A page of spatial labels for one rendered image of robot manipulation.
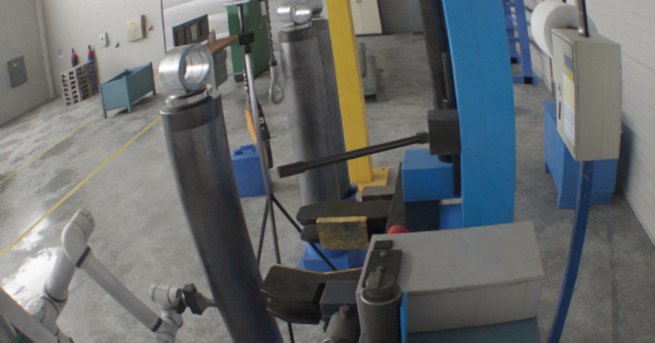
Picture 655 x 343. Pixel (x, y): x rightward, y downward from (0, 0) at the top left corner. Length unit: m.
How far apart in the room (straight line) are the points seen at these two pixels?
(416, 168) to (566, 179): 2.21
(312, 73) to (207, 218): 1.34
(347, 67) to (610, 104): 2.80
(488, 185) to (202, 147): 0.80
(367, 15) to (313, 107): 8.86
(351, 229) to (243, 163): 2.68
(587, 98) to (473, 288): 0.77
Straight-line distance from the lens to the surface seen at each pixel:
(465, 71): 1.24
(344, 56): 3.96
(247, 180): 4.33
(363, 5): 11.51
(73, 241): 1.93
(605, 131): 1.59
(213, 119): 1.49
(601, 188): 3.75
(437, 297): 1.01
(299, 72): 2.69
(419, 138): 1.27
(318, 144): 2.81
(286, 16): 2.69
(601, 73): 1.53
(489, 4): 1.22
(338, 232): 1.69
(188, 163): 1.50
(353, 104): 4.05
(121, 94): 9.25
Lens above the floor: 1.80
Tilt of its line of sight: 22 degrees down
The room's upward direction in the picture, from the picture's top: 8 degrees counter-clockwise
